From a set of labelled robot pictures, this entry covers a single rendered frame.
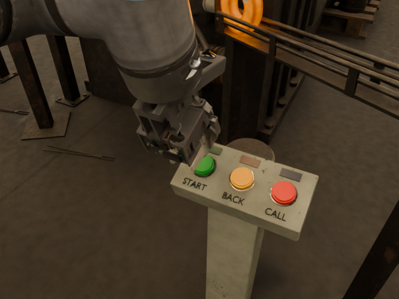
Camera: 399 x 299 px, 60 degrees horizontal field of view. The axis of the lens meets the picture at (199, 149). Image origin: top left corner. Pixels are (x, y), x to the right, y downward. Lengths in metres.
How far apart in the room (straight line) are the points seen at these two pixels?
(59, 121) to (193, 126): 1.47
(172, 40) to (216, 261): 0.56
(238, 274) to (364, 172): 0.98
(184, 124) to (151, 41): 0.15
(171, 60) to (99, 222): 1.06
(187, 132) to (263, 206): 0.22
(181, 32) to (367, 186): 1.33
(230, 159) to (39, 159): 1.19
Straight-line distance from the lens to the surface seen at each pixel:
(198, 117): 0.45
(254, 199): 0.60
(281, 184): 0.60
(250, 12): 1.01
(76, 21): 0.34
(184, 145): 0.43
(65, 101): 2.03
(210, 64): 0.49
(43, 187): 1.55
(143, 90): 0.37
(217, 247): 0.74
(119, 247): 1.27
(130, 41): 0.32
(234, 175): 0.61
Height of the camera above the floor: 1.04
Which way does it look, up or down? 41 degrees down
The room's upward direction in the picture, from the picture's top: straight up
